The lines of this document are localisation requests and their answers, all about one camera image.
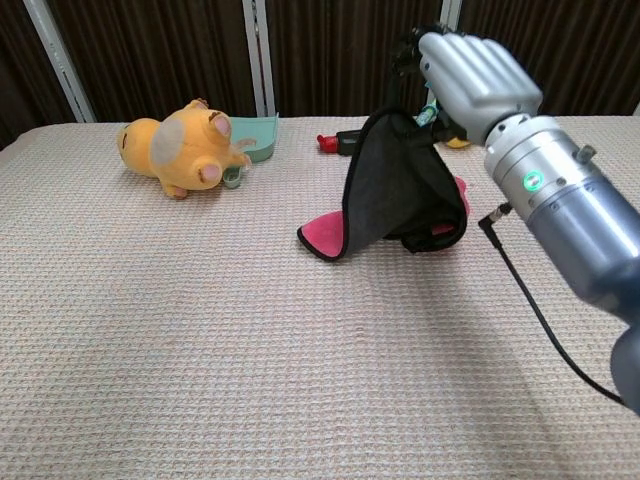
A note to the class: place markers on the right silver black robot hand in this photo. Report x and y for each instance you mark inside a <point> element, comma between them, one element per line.
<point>475,80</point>

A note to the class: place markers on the pink towel with black trim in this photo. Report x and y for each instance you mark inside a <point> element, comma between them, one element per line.
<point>395,190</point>

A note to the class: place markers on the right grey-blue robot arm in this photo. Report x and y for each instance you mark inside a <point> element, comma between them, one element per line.
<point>575,225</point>

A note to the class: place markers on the green blue toy water squirter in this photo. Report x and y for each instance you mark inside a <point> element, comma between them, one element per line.
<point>427,114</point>

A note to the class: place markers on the yellow pear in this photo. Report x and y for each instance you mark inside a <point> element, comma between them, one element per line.
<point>457,143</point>

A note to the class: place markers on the black and red clip device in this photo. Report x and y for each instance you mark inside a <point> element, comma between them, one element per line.
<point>328,144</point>

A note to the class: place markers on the teal green dustpan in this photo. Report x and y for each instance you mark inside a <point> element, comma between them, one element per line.
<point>255,137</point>

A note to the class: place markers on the yellow plush animal toy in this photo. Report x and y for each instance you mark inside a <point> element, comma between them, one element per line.
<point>185,150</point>

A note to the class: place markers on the black pleated curtain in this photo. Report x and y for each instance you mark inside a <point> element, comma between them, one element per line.
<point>150,50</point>

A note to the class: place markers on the beige woven tablecloth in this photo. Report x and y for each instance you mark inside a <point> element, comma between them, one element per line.
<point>150,325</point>

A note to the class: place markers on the silver partition post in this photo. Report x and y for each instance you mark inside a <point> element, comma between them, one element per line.
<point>257,55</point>
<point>60,65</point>
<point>451,15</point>

